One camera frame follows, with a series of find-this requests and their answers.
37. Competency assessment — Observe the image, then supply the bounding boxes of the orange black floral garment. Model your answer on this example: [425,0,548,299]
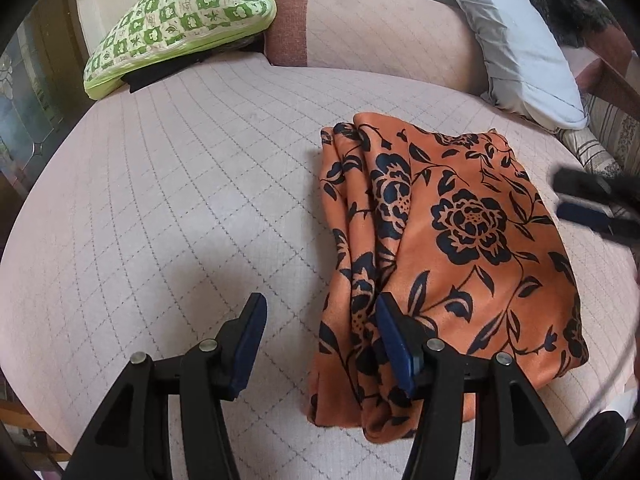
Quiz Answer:
[307,113,589,443]

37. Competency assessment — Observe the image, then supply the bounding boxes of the striped beige bedding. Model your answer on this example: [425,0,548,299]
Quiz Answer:
[556,93,640,177]

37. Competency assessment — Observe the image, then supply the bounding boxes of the grey white pillow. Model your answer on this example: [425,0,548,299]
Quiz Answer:
[456,0,588,132]

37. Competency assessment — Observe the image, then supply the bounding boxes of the dark furry cushion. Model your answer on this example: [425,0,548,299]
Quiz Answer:
[529,0,620,48]

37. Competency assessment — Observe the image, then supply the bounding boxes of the pink quilted bolster cushion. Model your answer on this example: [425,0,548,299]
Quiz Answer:
[265,0,488,96]

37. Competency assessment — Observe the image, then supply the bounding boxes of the stained glass wooden door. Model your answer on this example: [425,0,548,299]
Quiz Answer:
[1,0,91,242]

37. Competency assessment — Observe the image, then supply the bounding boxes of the black cloth under pillow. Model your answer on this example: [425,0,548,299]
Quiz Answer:
[120,50,212,93]

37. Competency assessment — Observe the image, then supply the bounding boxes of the green white patterned pillow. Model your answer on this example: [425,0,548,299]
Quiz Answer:
[84,0,277,101]

